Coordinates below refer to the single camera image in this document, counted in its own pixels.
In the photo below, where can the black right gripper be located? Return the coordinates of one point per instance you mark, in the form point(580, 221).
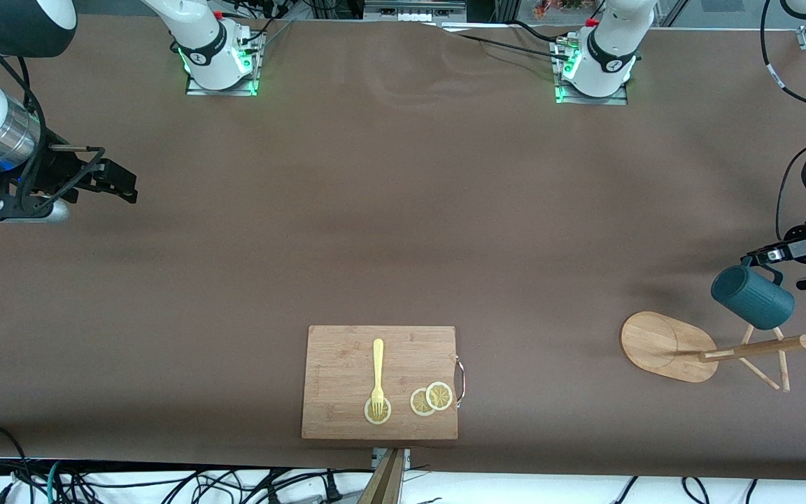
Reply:
point(60, 171)

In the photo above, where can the teal cup yellow inside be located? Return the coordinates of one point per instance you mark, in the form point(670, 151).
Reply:
point(753, 301)

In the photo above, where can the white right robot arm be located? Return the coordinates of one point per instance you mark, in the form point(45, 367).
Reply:
point(203, 42)

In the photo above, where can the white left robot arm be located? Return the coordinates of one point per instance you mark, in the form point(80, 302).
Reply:
point(609, 49)

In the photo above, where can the wooden mug rack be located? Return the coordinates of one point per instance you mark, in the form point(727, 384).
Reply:
point(662, 346)

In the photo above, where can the brown table cover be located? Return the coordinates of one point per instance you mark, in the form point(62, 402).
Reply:
point(403, 210)

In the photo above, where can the wooden cutting board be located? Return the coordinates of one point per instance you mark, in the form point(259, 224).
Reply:
point(340, 371)

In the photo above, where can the yellow plastic fork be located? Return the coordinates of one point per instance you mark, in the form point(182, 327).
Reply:
point(378, 364)

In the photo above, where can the grey power strip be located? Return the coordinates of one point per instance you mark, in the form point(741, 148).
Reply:
point(413, 12)

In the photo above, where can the lemon slice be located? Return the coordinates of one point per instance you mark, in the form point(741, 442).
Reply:
point(417, 404)
point(439, 395)
point(387, 413)

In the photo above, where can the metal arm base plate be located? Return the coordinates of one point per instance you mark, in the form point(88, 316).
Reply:
point(613, 100)
point(224, 92)

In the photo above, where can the metal post bracket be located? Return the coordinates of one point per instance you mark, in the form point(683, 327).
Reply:
point(377, 456)

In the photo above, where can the wooden camera post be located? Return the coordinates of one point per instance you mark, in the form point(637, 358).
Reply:
point(385, 486)

